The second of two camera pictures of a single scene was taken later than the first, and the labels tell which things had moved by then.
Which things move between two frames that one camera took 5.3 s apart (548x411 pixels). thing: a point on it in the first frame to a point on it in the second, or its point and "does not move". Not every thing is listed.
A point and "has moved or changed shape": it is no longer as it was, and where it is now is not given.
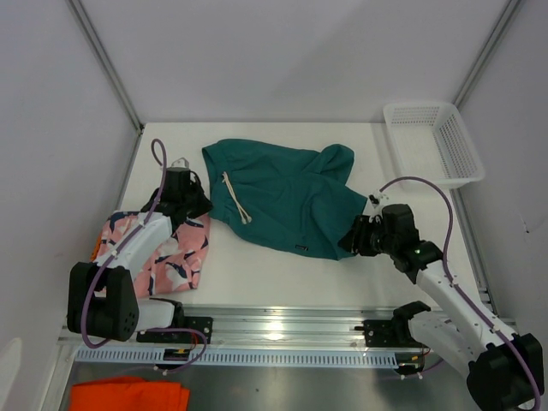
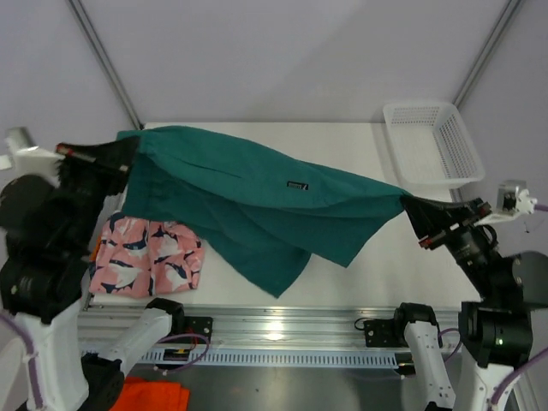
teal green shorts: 298,199 has moved or changed shape
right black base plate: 396,332 does not move
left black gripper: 205,205 to 112,160
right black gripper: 354,240 to 435,218
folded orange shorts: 129,394 does not move
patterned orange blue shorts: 96,247 does not move
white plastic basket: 432,140 does not move
